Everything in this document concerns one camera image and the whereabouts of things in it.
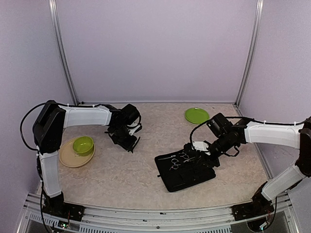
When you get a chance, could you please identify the green plate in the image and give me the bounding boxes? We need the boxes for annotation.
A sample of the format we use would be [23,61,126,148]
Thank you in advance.
[185,107,209,124]

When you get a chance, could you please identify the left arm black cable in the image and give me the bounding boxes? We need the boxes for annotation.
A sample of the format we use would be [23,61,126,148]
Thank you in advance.
[19,101,64,151]

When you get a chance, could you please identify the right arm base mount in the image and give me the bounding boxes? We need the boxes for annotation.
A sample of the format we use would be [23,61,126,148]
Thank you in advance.
[232,201,275,221]

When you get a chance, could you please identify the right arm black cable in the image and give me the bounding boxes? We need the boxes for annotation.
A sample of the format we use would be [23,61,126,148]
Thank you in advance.
[225,116,311,127]

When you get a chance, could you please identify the left aluminium frame post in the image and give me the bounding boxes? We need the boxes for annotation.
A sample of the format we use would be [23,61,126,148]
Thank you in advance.
[49,0,79,105]

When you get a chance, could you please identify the front aluminium rail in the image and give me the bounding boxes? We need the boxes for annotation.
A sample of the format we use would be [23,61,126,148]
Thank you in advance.
[14,193,302,233]

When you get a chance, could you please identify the right aluminium frame post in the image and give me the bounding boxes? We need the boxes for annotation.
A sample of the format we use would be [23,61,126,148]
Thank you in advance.
[235,0,264,109]

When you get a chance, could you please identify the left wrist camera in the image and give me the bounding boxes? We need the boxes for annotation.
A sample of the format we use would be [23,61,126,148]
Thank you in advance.
[126,122,142,135]

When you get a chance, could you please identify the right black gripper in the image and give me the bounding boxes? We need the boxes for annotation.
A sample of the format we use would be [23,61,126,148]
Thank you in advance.
[193,133,236,170]

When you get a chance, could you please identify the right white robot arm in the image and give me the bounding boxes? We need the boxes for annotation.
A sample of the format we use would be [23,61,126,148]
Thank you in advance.
[190,113,311,216]

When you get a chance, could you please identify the green bowl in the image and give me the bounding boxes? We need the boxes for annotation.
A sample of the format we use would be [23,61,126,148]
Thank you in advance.
[72,136,94,156]

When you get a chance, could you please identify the beige plate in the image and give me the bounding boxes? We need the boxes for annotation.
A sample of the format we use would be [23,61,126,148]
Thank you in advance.
[59,137,95,168]

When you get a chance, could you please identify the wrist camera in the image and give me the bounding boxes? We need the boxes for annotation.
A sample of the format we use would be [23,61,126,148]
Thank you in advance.
[126,122,142,135]
[190,141,209,153]

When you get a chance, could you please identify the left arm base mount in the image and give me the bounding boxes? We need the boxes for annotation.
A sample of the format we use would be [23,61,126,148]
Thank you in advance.
[43,197,85,222]

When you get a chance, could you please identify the silver scissors black blades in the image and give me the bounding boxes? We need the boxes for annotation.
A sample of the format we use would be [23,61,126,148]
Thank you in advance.
[158,150,194,163]

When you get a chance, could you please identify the aluminium frame post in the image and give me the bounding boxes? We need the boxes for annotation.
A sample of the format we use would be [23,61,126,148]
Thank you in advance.
[235,0,264,109]
[49,0,79,105]

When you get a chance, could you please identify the black tool pouch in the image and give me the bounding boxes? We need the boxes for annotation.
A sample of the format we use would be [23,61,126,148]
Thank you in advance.
[155,150,216,192]

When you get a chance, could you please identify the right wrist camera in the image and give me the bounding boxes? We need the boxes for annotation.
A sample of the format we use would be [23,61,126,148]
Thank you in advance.
[190,141,209,153]

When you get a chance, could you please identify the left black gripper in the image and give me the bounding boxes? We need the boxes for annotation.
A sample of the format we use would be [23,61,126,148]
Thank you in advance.
[111,124,138,150]

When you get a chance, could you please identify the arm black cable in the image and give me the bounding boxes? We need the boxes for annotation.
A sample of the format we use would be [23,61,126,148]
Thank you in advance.
[225,116,311,127]
[19,101,64,151]

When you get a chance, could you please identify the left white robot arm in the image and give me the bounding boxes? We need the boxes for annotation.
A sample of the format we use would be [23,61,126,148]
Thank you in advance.
[33,100,142,216]

